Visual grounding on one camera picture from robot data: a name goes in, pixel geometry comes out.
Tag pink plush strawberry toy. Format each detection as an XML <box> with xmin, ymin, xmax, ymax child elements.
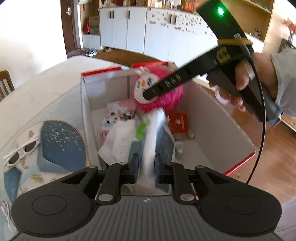
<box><xmin>133</xmin><ymin>62</ymin><xmax>184</xmax><ymax>114</ymax></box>

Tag person right hand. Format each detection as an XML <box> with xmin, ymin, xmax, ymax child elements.
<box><xmin>218</xmin><ymin>53</ymin><xmax>278</xmax><ymax>112</ymax></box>

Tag beige folded towel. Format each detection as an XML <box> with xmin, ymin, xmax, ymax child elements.
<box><xmin>97</xmin><ymin>108</ymin><xmax>166</xmax><ymax>190</ymax></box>

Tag red cardboard box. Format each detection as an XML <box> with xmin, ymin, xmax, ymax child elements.
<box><xmin>79</xmin><ymin>61</ymin><xmax>258</xmax><ymax>186</ymax></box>

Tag red card booklet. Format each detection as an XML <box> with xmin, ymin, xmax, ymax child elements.
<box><xmin>169</xmin><ymin>112</ymin><xmax>188</xmax><ymax>133</ymax></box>

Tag white cabinet unit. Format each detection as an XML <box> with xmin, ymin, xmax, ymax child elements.
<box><xmin>79</xmin><ymin>0</ymin><xmax>276</xmax><ymax>63</ymax></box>

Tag white sunglasses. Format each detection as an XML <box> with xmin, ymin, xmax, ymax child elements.
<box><xmin>3</xmin><ymin>135</ymin><xmax>41</xmax><ymax>167</ymax></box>

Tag wooden chair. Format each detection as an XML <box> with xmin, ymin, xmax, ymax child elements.
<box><xmin>0</xmin><ymin>70</ymin><xmax>15</xmax><ymax>100</ymax></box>

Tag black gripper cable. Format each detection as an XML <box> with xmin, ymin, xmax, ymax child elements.
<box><xmin>240</xmin><ymin>41</ymin><xmax>268</xmax><ymax>185</ymax></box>

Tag white charging cable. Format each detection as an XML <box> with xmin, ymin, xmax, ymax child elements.
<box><xmin>0</xmin><ymin>200</ymin><xmax>19</xmax><ymax>235</ymax></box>

